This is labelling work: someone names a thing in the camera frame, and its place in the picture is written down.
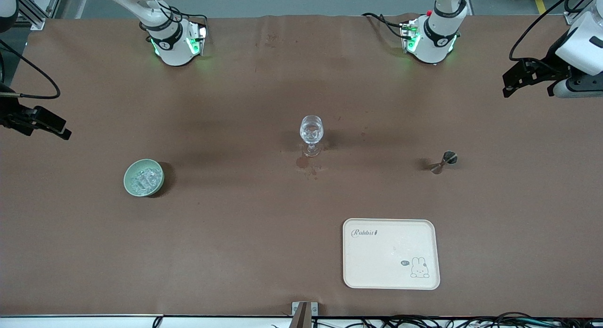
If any steel double-ended jigger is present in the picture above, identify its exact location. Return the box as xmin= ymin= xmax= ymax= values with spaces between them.
xmin=429 ymin=151 xmax=458 ymax=175

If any clear stemmed wine glass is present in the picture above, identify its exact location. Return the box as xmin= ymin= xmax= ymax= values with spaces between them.
xmin=300 ymin=115 xmax=326 ymax=157

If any pale green ceramic bowl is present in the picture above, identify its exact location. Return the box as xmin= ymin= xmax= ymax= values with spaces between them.
xmin=123 ymin=159 xmax=164 ymax=197

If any brown paper table cover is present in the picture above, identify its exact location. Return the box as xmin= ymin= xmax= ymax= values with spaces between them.
xmin=0 ymin=13 xmax=603 ymax=318

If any cream tray with rabbit print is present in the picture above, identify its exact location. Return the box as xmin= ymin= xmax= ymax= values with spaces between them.
xmin=342 ymin=218 xmax=441 ymax=290

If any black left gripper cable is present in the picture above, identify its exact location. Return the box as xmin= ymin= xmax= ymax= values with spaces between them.
xmin=509 ymin=0 xmax=589 ymax=61

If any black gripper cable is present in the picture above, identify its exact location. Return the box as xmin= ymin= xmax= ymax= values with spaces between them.
xmin=509 ymin=0 xmax=589 ymax=61
xmin=0 ymin=38 xmax=61 ymax=100

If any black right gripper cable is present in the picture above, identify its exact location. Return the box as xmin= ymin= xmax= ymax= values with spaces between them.
xmin=0 ymin=38 xmax=61 ymax=100

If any metal base connector bracket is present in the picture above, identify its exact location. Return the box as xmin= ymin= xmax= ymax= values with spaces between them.
xmin=186 ymin=23 xmax=208 ymax=56
xmin=400 ymin=19 xmax=420 ymax=53

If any black base power cable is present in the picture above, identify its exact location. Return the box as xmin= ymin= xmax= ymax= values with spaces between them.
xmin=177 ymin=11 xmax=209 ymax=28
xmin=362 ymin=12 xmax=407 ymax=39

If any black cable tangle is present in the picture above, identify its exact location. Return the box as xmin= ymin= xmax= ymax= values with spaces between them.
xmin=312 ymin=312 xmax=603 ymax=328

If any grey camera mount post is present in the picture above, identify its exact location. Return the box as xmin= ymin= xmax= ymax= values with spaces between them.
xmin=293 ymin=303 xmax=312 ymax=328

